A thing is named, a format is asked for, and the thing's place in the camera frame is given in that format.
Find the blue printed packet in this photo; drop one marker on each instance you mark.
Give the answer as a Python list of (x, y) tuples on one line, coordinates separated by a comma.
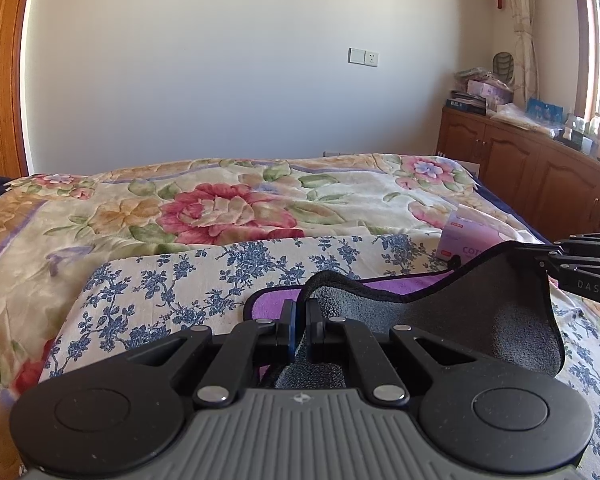
[(545, 109)]

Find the patterned beige curtain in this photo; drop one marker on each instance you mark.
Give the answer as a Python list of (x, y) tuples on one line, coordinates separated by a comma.
[(524, 35)]

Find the group of small bottles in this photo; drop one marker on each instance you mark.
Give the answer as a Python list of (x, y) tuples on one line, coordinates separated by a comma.
[(587, 132)]

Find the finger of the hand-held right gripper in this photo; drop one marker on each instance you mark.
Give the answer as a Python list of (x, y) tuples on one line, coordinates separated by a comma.
[(572, 262), (587, 240)]

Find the pink tissue pack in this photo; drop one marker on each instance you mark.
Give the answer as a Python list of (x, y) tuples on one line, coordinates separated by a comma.
[(467, 234)]

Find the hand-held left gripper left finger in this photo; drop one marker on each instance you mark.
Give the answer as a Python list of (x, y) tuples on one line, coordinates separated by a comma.
[(289, 331)]

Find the woven hand fan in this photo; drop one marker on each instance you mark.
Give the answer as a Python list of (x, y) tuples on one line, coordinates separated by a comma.
[(504, 66)]

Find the floral plush blanket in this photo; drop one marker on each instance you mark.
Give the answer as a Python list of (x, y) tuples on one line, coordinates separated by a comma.
[(190, 210)]

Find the grey and purple towel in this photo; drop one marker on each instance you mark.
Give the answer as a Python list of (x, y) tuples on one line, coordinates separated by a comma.
[(460, 305)]

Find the white wall socket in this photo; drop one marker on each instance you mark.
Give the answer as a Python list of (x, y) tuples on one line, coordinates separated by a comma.
[(363, 57)]

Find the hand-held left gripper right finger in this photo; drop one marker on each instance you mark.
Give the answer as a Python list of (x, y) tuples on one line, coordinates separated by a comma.
[(312, 327)]

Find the wooden cabinet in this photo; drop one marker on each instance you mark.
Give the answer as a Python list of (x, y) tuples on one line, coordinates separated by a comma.
[(535, 170)]

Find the pile of boxes and packets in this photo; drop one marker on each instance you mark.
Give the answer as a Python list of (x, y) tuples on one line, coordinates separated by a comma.
[(480, 91)]

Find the blue floral bed sheet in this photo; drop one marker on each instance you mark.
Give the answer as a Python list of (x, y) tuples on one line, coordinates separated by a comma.
[(190, 285)]

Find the wooden wardrobe door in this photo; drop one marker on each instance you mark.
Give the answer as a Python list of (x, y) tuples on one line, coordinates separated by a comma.
[(0, 70)]

